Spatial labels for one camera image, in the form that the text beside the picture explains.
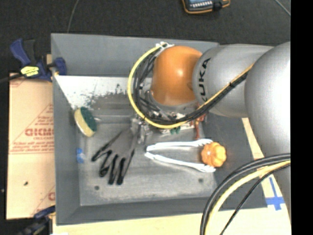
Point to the grey and black work glove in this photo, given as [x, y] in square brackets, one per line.
[119, 150]

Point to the yellow and green round sponge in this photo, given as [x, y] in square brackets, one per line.
[86, 121]

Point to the brown cardboard board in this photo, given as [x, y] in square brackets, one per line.
[29, 155]

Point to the orange toy pumpkin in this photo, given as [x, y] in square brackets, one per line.
[214, 154]

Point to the grey metal bin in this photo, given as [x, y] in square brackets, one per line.
[151, 187]

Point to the white plastic tongs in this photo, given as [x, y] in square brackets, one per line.
[171, 160]

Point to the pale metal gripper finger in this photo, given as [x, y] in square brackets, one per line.
[135, 123]
[143, 136]

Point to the small blue piece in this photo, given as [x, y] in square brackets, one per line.
[80, 155]

